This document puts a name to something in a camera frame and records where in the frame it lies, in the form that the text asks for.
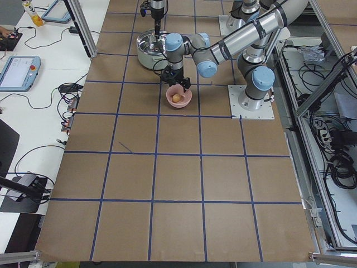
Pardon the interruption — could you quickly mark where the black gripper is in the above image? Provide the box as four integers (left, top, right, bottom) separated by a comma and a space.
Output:
162, 66, 191, 93
140, 0, 167, 38

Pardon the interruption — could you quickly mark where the brown egg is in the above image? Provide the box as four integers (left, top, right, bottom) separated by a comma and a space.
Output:
172, 94, 181, 103

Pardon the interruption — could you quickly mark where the glass pot lid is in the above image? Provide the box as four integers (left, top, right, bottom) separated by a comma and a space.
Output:
136, 29, 169, 56

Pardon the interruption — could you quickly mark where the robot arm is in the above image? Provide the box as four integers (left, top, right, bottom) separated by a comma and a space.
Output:
160, 1, 307, 111
140, 0, 166, 40

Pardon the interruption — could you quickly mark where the white pot with steel interior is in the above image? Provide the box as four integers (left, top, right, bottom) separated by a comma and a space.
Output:
136, 29, 182, 71

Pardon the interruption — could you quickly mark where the pink bowl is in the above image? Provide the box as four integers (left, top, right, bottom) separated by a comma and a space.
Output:
166, 84, 192, 108

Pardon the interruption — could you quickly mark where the black power adapter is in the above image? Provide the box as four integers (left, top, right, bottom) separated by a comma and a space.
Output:
69, 26, 79, 34

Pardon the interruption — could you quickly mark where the teach pendant far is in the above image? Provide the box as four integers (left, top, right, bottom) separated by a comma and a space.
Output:
41, 0, 71, 23

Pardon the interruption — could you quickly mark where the teach pendant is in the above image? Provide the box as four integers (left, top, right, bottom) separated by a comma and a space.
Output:
41, 0, 71, 23
1, 56, 41, 92

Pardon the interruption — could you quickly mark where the yellow drink bottle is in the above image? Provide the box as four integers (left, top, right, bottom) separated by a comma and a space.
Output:
22, 0, 44, 27

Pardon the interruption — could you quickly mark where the teach pendant near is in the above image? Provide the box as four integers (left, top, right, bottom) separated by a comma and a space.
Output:
1, 56, 41, 92

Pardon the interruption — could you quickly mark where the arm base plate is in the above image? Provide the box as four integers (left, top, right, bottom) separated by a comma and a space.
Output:
228, 85, 274, 120
218, 14, 251, 36

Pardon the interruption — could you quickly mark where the aluminium frame post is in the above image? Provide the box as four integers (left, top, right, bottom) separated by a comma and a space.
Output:
64, 0, 98, 59

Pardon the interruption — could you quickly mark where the black camera stand base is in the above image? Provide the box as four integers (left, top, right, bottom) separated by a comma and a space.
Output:
1, 173, 47, 213

